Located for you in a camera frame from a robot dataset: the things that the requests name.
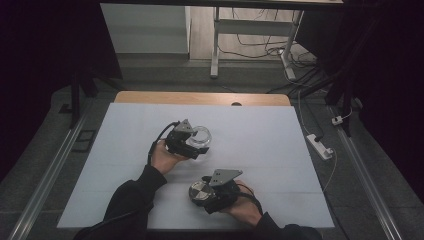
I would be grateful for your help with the aluminium floor rail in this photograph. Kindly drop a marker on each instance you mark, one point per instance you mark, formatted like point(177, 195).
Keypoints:
point(46, 180)
point(366, 180)

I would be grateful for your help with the long white power strip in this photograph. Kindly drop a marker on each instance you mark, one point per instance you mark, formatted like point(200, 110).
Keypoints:
point(319, 146)

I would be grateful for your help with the round silver metal lid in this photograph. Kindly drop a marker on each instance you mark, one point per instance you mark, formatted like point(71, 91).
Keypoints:
point(200, 191)

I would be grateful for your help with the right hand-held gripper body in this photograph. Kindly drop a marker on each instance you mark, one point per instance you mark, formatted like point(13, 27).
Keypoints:
point(222, 193)

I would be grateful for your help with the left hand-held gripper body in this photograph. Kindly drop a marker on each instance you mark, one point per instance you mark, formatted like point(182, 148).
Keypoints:
point(180, 141)

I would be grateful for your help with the person's right hand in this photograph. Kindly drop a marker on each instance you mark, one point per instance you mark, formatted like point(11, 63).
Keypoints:
point(244, 209)

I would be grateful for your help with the white desk frame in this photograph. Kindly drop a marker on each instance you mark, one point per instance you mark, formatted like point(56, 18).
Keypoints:
point(253, 28)

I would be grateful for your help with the black rectangular floor bracket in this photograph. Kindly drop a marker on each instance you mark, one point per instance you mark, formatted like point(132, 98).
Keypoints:
point(84, 141)

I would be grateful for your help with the small white plug adapter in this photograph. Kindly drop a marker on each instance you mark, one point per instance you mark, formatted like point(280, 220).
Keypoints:
point(337, 120)

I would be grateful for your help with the wooden table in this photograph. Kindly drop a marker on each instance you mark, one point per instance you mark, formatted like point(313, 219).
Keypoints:
point(200, 98)

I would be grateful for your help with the black metal stand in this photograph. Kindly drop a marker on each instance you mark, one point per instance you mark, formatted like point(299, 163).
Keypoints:
point(343, 96)
point(76, 96)

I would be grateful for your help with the person's left hand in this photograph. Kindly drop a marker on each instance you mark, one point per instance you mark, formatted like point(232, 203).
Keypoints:
point(164, 159)

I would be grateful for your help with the white table cover sheet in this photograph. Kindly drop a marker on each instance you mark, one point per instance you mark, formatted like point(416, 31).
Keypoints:
point(266, 146)

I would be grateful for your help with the clear glass jar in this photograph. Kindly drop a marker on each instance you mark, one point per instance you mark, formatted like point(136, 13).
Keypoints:
point(202, 136)

